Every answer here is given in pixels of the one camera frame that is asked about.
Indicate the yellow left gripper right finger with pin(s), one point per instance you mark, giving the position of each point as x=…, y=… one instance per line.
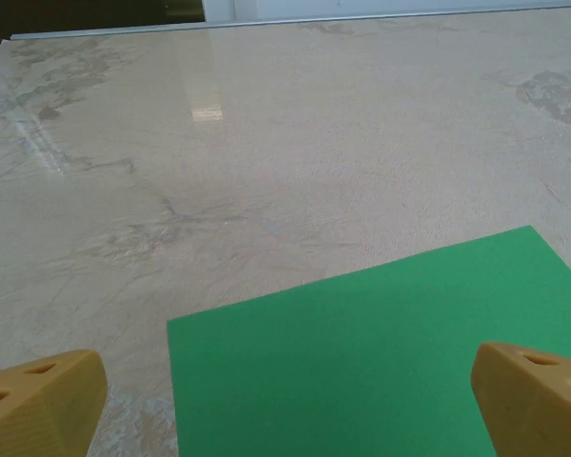
x=537, y=409

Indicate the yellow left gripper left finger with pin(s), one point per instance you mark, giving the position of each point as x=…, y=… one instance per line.
x=38, y=409

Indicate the green paper sheet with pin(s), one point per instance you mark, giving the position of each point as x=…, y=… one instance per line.
x=361, y=357

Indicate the aluminium table edge rail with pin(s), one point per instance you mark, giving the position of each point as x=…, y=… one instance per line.
x=361, y=20

